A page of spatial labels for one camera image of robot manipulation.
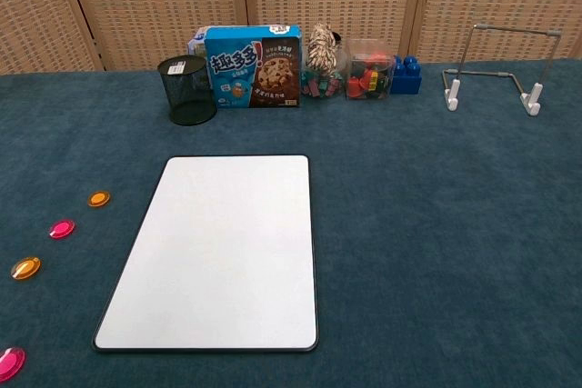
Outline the zebra print plush toy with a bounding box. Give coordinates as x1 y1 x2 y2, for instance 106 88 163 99
305 23 345 75

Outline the black mesh pen holder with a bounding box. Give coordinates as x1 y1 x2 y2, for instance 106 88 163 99
156 55 218 126

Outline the blue building block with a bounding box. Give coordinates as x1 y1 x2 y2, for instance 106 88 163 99
390 55 424 95

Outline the blue chocolate cookie box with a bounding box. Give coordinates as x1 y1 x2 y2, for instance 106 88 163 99
204 25 302 111

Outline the white magnetic board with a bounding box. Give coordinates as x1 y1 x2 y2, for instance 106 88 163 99
92 154 320 353

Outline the pink round magnet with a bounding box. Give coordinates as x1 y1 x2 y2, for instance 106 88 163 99
48 219 76 240
0 346 27 383

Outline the white blue carton box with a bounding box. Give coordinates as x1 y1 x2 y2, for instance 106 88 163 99
186 26 210 55

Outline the clear box of coloured blocks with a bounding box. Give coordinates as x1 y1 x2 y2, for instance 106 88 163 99
344 38 396 102

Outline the clear tub of binder clips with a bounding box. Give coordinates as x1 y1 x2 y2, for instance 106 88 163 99
300 65 346 100

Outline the metal wire stand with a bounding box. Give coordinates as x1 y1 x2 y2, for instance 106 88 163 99
441 23 563 117

